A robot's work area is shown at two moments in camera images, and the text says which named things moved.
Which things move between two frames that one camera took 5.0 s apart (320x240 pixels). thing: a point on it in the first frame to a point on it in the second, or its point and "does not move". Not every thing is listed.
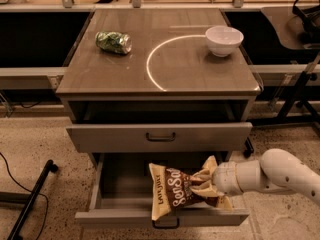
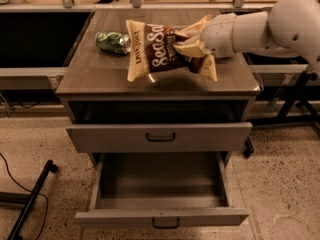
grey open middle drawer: (120, 192) does not move
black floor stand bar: (26, 198) does not move
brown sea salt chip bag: (172, 189) to (153, 49)
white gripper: (224, 178) to (217, 35)
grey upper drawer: (161, 137) does not move
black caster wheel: (249, 148) does not move
